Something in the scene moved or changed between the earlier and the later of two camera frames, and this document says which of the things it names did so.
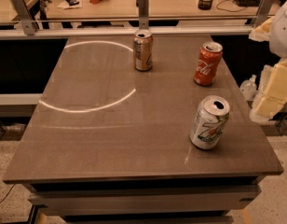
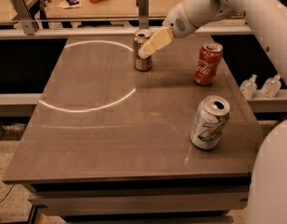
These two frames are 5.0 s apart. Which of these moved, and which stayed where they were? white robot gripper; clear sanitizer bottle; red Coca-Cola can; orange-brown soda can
Moved: white robot gripper
Stayed: clear sanitizer bottle; orange-brown soda can; red Coca-Cola can
